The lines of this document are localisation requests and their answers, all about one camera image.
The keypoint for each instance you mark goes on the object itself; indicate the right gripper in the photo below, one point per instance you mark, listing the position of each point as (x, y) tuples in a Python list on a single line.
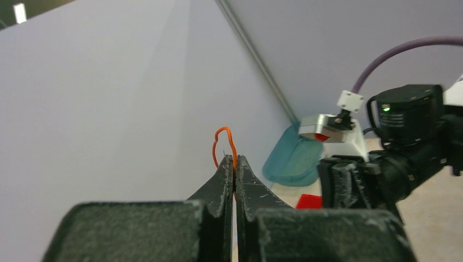
[(349, 182)]

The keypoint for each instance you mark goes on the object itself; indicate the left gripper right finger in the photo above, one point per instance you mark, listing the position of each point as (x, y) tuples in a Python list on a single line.
[(252, 194)]

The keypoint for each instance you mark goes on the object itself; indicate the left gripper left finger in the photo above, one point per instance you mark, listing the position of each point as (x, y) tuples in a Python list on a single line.
[(217, 193)]

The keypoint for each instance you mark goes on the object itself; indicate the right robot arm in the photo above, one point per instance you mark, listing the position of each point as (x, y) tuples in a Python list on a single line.
[(420, 135)]

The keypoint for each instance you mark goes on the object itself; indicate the red plastic bin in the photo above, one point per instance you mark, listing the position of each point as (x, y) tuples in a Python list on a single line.
[(309, 201)]

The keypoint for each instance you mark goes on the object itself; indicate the teal translucent tub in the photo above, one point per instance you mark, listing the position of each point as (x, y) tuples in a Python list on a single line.
[(294, 159)]

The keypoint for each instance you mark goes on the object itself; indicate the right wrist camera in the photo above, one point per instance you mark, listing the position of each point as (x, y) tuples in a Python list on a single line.
[(341, 134)]

